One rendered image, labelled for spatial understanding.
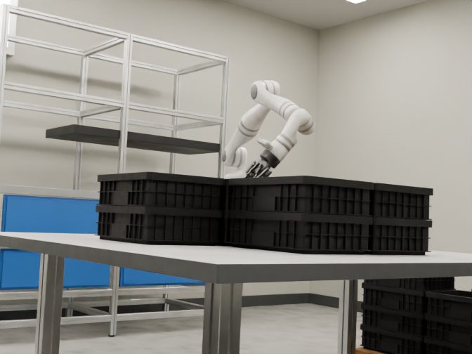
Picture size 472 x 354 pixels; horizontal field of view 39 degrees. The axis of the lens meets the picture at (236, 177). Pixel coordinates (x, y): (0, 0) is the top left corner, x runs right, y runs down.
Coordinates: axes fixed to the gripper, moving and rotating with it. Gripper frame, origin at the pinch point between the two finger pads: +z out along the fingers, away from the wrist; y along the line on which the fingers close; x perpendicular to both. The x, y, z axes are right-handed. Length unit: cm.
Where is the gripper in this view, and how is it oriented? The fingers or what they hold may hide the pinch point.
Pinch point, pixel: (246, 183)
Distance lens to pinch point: 244.5
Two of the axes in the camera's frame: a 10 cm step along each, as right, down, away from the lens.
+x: -6.6, -6.4, -4.1
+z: -6.7, 7.4, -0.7
